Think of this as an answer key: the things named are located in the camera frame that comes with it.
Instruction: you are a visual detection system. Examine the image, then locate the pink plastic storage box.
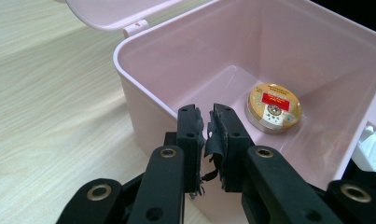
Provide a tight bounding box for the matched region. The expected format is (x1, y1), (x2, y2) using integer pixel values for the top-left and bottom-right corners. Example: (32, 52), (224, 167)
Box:
(54, 0), (376, 224)

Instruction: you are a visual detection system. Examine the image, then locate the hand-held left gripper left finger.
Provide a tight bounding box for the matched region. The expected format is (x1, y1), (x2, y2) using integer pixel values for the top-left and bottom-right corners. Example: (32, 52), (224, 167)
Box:
(175, 104), (206, 199)

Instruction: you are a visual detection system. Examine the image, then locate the small round golden tin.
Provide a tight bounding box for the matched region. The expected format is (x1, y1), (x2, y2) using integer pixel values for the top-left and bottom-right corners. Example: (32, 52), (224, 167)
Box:
(244, 82), (303, 135)

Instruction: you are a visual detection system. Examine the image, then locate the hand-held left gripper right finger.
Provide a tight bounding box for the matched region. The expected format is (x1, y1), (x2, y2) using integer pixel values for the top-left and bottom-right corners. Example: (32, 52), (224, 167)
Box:
(203, 103), (256, 193)

